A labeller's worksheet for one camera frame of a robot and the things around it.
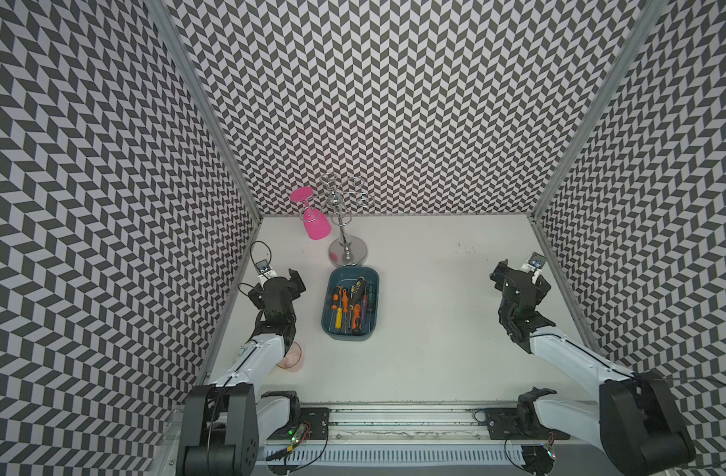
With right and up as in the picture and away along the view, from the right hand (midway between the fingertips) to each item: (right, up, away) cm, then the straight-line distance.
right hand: (520, 272), depth 84 cm
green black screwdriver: (-43, -10, +7) cm, 45 cm away
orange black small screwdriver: (-55, -11, +8) cm, 56 cm away
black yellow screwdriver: (-48, -7, +9) cm, 49 cm away
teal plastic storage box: (-53, -3, +10) cm, 54 cm away
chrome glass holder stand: (-53, +5, +22) cm, 58 cm away
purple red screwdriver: (-45, -10, +7) cm, 47 cm away
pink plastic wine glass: (-62, +15, +14) cm, 65 cm away
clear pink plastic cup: (-65, -25, -1) cm, 70 cm away
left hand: (-71, -2, +2) cm, 71 cm away
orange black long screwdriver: (-47, -15, +4) cm, 50 cm away
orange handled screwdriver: (-51, -10, +9) cm, 53 cm away
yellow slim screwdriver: (-53, -15, +5) cm, 55 cm away
